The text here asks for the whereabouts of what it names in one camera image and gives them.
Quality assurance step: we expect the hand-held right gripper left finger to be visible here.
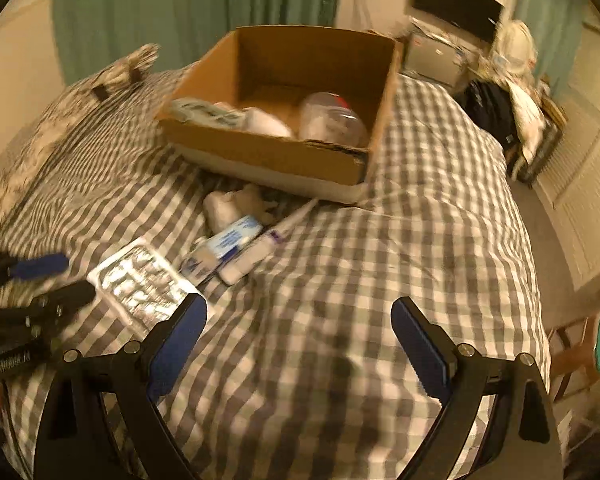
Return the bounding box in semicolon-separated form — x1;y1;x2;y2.
32;292;209;480

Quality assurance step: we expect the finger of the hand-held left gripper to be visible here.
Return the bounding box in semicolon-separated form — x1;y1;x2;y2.
0;280;97;332
0;253;71;295

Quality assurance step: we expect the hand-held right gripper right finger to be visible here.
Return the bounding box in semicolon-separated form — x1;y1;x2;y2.
391;296;565;480

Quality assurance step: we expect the silver blister pack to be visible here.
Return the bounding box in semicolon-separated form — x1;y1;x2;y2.
86;238;206;333

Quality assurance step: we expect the brown cardboard box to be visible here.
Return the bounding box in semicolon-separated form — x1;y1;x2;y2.
154;25;405;206

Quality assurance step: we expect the white tube purple cap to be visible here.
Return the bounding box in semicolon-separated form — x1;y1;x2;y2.
218;199;322;284

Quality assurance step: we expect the blue and white toothpaste box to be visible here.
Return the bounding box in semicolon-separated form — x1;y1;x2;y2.
181;215;264;283

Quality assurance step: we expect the grey checkered blanket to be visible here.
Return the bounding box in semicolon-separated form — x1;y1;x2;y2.
0;67;552;480

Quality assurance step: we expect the patterned grey pillow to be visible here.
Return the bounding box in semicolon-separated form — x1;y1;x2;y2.
0;42;162;223

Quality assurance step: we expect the crumpled white cloth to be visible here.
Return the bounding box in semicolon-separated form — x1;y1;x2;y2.
202;183;281;236

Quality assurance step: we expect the wooden chair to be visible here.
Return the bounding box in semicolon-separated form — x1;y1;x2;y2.
547;317;600;401

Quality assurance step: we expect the patterned white packet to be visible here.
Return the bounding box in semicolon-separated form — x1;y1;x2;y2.
170;97;248;131

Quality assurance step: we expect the white cloth bundle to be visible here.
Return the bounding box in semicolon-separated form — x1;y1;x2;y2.
215;102;296;139

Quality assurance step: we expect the white louvered door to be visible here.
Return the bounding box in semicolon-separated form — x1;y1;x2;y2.
535;25;600;292

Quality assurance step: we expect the clear plastic jar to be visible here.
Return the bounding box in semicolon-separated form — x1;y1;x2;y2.
298;91;371;148

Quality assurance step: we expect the black backpack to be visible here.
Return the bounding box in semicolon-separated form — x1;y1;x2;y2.
462;80;519;150

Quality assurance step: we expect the silver mini fridge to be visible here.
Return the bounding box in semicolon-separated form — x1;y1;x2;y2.
402;30;473;87

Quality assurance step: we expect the wide green curtain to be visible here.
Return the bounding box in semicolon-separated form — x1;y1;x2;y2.
50;0;343;86

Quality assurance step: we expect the pile of white clothes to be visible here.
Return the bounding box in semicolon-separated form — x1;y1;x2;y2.
480;20;547;161

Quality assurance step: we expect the black flat screen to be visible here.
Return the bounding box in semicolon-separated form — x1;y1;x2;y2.
411;0;505;46

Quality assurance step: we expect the narrow green curtain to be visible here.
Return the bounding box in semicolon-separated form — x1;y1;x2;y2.
512;0;588;81

